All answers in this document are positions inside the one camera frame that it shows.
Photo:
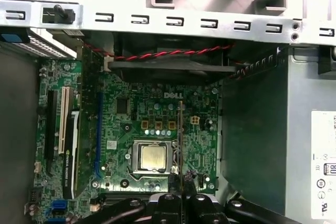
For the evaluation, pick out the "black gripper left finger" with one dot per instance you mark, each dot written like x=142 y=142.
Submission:
x=168 y=211

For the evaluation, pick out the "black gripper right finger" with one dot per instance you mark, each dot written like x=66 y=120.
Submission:
x=202 y=211

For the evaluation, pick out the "green RAM stick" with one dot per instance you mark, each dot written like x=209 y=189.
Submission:
x=180 y=134

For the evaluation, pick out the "black RAM slot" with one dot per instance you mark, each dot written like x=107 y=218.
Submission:
x=126 y=195

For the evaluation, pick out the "thin metal locking lever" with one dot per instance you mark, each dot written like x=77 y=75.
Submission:
x=152 y=177

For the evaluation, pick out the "silver CPU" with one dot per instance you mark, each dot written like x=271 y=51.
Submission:
x=153 y=158

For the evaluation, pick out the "metal socket cover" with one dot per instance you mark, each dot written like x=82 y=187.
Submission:
x=136 y=157

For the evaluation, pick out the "grey power supply unit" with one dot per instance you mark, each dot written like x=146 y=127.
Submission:
x=252 y=142

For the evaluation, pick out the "green motherboard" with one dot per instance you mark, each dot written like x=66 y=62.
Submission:
x=118 y=134

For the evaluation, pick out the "black graphics card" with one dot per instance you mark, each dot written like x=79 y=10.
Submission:
x=67 y=171

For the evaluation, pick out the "blue SATA port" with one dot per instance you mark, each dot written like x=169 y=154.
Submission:
x=59 y=207
x=59 y=221

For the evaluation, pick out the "black expansion slot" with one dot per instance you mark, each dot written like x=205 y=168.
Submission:
x=51 y=134

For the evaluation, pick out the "white expansion slot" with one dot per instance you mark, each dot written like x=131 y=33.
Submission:
x=62 y=119

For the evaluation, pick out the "white fan connector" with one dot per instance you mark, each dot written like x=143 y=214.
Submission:
x=106 y=64

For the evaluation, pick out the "black PC case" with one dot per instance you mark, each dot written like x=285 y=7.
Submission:
x=157 y=35

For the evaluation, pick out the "blue plastic latch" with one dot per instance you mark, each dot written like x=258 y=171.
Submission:
x=9 y=38

